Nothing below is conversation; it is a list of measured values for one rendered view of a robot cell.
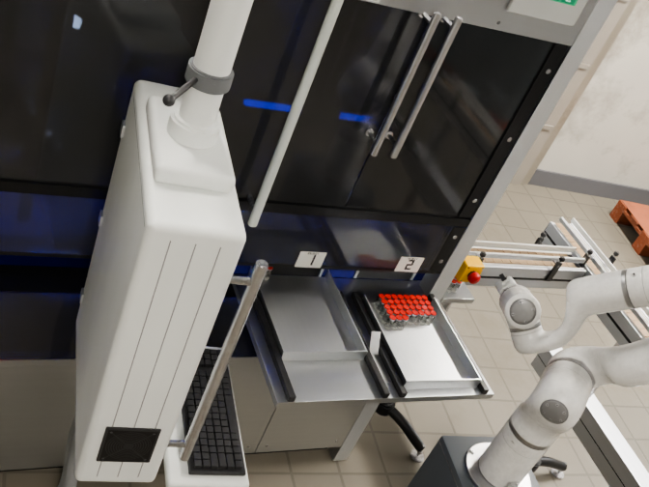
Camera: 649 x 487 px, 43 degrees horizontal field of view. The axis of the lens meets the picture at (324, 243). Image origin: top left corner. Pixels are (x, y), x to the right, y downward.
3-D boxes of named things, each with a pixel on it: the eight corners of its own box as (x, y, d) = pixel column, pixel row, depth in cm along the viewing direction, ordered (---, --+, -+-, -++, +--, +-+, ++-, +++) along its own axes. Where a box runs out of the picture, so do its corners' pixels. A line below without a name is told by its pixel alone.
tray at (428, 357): (359, 302, 254) (364, 295, 252) (430, 304, 266) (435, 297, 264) (401, 389, 230) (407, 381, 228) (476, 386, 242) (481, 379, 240)
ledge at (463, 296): (423, 273, 282) (426, 269, 281) (454, 274, 288) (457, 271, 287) (440, 302, 272) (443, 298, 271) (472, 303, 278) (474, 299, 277)
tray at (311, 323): (247, 274, 245) (250, 266, 243) (324, 277, 258) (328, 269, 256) (279, 360, 222) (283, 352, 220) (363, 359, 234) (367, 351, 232)
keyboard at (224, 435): (174, 349, 223) (176, 342, 221) (224, 353, 228) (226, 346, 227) (188, 475, 193) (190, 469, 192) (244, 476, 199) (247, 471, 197)
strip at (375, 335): (363, 345, 239) (371, 330, 236) (373, 345, 241) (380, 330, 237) (380, 383, 230) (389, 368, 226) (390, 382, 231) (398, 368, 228)
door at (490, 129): (345, 206, 230) (432, 14, 197) (468, 215, 250) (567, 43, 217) (345, 207, 230) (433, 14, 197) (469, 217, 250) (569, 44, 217)
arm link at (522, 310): (539, 318, 203) (529, 282, 203) (547, 328, 190) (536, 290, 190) (505, 327, 205) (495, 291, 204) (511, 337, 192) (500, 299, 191)
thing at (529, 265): (425, 287, 279) (445, 252, 270) (408, 256, 290) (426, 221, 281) (576, 292, 311) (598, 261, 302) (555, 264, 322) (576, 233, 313)
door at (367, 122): (182, 191, 209) (249, -26, 175) (343, 205, 230) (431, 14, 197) (183, 193, 208) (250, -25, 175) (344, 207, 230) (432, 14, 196)
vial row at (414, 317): (380, 319, 251) (385, 308, 248) (429, 320, 259) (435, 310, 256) (382, 325, 249) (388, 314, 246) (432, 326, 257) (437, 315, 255)
